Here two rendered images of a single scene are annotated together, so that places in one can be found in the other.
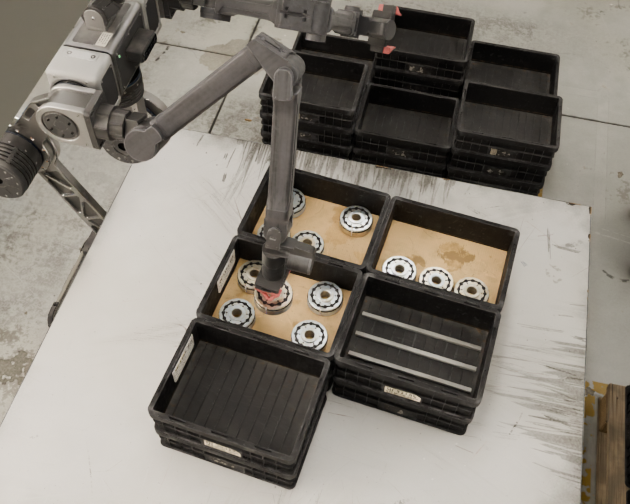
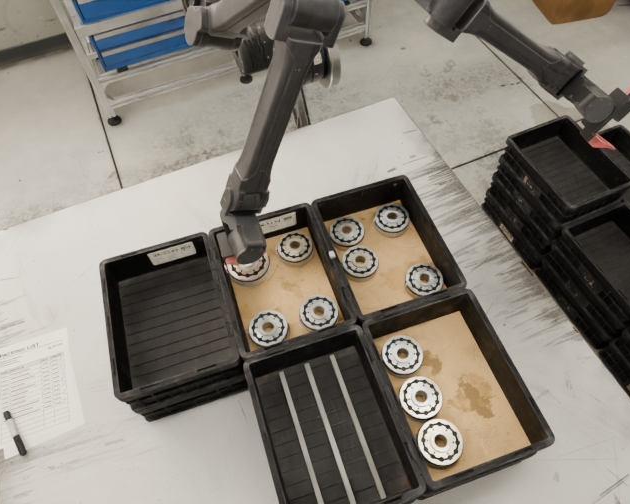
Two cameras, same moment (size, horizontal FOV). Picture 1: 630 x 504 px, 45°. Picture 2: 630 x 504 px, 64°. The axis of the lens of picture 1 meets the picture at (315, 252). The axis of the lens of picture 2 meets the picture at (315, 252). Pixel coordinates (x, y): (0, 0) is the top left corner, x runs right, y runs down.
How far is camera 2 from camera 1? 1.23 m
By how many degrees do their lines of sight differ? 31
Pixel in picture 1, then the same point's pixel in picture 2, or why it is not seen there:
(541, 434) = not seen: outside the picture
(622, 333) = not seen: outside the picture
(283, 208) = (242, 175)
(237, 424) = (152, 334)
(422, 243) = (458, 355)
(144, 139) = (193, 20)
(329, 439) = (213, 419)
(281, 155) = (261, 112)
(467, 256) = (485, 408)
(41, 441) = (88, 230)
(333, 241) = (387, 280)
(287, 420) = (180, 369)
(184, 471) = not seen: hidden behind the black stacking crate
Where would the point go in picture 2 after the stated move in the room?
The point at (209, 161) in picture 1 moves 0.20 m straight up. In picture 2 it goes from (396, 151) to (402, 108)
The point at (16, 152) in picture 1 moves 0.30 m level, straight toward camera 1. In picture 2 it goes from (256, 38) to (214, 90)
